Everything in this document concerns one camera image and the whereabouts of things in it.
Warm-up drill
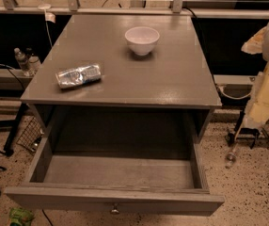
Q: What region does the grey wooden cabinet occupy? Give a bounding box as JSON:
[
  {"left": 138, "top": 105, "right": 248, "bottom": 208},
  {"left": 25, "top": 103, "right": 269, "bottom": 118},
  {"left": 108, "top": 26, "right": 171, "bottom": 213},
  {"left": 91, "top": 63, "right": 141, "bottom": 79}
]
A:
[{"left": 21, "top": 14, "right": 221, "bottom": 138}]

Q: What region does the silver blue redbull can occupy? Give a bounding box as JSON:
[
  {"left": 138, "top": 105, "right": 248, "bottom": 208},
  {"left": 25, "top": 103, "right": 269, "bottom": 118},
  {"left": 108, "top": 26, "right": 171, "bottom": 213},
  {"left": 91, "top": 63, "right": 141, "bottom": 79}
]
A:
[{"left": 55, "top": 64, "right": 102, "bottom": 89}]

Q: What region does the wire mesh basket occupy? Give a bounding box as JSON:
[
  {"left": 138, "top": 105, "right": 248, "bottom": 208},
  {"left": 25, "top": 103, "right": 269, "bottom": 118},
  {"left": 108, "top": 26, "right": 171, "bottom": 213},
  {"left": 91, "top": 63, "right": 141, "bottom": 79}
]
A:
[{"left": 17, "top": 118, "right": 43, "bottom": 153}]

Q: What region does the metal drawer knob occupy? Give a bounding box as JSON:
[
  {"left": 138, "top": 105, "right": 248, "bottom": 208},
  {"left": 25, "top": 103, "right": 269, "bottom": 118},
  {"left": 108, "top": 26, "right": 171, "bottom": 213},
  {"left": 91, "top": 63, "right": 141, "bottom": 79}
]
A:
[{"left": 110, "top": 204, "right": 119, "bottom": 215}]

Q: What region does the white ceramic bowl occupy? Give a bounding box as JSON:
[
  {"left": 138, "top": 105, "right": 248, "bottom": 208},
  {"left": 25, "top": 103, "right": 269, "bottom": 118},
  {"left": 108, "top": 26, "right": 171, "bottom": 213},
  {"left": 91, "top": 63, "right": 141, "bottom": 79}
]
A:
[{"left": 124, "top": 26, "right": 160, "bottom": 56}]

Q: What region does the plastic bottle on floor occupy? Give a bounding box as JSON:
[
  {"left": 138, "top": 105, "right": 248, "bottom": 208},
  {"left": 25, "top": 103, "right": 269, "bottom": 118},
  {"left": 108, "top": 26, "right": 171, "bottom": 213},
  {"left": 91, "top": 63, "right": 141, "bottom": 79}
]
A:
[{"left": 225, "top": 144, "right": 238, "bottom": 169}]

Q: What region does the metal railing frame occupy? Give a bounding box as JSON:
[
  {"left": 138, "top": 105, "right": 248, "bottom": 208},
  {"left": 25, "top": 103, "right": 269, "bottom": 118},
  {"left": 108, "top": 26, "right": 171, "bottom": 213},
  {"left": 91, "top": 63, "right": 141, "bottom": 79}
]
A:
[{"left": 0, "top": 0, "right": 269, "bottom": 19}]

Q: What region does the black stand leg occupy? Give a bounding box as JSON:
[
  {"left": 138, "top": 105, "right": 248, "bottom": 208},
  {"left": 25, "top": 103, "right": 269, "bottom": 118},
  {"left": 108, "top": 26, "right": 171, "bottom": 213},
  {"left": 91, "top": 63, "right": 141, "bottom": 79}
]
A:
[{"left": 0, "top": 104, "right": 28, "bottom": 156}]

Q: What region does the dark capped bottle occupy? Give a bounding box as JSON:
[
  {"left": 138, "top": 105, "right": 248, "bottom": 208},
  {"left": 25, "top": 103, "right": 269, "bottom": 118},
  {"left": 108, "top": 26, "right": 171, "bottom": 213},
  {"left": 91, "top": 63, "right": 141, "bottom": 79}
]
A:
[{"left": 26, "top": 48, "right": 41, "bottom": 73}]

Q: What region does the green snack bag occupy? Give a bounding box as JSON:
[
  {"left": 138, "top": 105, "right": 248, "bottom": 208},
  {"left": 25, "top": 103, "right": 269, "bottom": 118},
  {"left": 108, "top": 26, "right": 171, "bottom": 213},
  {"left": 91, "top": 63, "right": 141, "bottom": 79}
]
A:
[{"left": 8, "top": 208, "right": 34, "bottom": 226}]

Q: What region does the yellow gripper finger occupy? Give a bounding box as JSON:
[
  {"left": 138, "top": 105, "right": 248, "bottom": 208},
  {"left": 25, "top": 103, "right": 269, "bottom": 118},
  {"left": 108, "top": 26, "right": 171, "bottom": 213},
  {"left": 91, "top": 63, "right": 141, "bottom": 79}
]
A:
[
  {"left": 241, "top": 27, "right": 266, "bottom": 55},
  {"left": 243, "top": 72, "right": 269, "bottom": 129}
]

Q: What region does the clear plastic water bottle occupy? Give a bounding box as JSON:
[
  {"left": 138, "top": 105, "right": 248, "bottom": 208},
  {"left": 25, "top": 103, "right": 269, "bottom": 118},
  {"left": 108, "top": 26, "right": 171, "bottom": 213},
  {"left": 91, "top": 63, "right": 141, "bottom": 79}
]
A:
[{"left": 14, "top": 48, "right": 31, "bottom": 76}]

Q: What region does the grey open top drawer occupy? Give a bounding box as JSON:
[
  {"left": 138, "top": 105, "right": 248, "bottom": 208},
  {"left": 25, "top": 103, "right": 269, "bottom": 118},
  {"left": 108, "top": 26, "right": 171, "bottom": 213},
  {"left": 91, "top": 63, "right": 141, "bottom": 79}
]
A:
[{"left": 6, "top": 137, "right": 225, "bottom": 216}]

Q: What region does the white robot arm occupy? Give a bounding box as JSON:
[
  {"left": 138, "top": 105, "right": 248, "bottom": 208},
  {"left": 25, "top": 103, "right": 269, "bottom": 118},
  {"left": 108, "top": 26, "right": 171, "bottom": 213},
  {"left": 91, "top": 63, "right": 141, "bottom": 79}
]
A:
[{"left": 241, "top": 22, "right": 269, "bottom": 129}]

